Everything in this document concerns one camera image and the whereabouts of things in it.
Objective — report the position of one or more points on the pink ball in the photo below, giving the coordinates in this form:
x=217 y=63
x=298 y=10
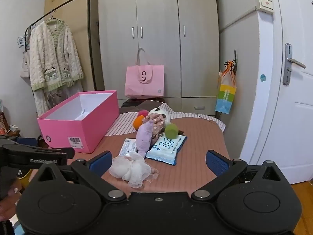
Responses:
x=142 y=113

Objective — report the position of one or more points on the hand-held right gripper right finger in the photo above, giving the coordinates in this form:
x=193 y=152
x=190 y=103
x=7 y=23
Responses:
x=216 y=163

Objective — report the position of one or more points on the pink paper shopping bag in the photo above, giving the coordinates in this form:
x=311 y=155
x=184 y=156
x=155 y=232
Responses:
x=144 y=83

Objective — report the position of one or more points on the green ball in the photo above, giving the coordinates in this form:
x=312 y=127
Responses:
x=171 y=131

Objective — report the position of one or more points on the brown striped blanket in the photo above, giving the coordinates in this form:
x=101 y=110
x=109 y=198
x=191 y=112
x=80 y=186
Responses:
x=195 y=151

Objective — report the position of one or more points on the grey three-door wardrobe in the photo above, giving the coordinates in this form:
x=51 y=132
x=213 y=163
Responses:
x=156 y=17

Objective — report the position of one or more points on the dark cushion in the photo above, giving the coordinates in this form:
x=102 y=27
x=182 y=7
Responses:
x=132 y=102

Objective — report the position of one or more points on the printed package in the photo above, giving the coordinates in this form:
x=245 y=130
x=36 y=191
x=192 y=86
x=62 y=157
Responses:
x=3 y=120

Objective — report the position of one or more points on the striped bed sheet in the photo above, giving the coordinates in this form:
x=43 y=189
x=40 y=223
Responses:
x=122 y=124

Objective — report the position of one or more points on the small white packet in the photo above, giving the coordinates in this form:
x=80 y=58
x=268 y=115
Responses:
x=128 y=146

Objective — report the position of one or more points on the light wooden cabinet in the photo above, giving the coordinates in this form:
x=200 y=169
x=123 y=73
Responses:
x=71 y=0

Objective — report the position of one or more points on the blue wet wipes pack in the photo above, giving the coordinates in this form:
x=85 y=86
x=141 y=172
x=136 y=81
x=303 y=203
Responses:
x=165 y=149

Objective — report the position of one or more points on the white mesh bath puff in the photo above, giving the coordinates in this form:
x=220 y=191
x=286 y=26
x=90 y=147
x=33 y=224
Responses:
x=129 y=169

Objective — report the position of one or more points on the orange ball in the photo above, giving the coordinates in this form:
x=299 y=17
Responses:
x=138 y=122

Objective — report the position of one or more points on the black wall hook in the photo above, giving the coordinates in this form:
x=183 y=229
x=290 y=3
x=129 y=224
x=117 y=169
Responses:
x=234 y=58

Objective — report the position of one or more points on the colourful paper gift bag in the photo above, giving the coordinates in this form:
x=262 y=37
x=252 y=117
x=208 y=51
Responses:
x=225 y=98

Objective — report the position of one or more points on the purple plush toy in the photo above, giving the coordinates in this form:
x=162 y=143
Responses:
x=143 y=137

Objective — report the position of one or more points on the white panda plush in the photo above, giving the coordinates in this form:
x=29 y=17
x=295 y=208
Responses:
x=161 y=112

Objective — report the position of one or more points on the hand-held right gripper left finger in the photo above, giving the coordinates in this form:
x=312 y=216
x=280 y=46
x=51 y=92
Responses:
x=101 y=163

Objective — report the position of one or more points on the floral fabric toy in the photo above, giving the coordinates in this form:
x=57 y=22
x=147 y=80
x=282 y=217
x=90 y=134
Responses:
x=156 y=123

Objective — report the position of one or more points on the beige wall switch box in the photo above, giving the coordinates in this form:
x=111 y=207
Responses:
x=264 y=3

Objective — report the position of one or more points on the white tote bag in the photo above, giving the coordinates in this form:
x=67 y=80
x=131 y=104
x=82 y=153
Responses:
x=24 y=63

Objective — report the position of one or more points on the black clothes rack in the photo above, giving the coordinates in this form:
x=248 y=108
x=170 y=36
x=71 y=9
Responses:
x=89 y=29

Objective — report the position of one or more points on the teal sticker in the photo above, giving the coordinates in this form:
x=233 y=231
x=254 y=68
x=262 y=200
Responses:
x=262 y=77

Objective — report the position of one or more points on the pink cardboard box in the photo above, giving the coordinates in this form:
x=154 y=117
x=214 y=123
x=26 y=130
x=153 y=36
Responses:
x=73 y=127

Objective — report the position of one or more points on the clothes hanger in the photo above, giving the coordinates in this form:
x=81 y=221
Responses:
x=52 y=17

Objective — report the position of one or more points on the white fluffy panda robe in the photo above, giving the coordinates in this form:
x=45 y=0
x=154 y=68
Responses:
x=55 y=58

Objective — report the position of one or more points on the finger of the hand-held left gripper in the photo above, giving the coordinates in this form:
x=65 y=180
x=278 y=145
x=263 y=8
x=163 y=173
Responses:
x=25 y=142

